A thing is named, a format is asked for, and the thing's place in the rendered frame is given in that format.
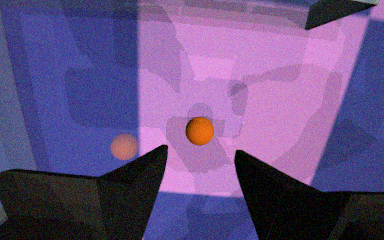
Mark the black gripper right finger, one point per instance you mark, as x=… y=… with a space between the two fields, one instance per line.
x=283 y=208

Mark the low clear corner walls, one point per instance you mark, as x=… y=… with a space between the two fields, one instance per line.
x=15 y=148

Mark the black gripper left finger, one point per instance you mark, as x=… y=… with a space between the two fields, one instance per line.
x=116 y=205

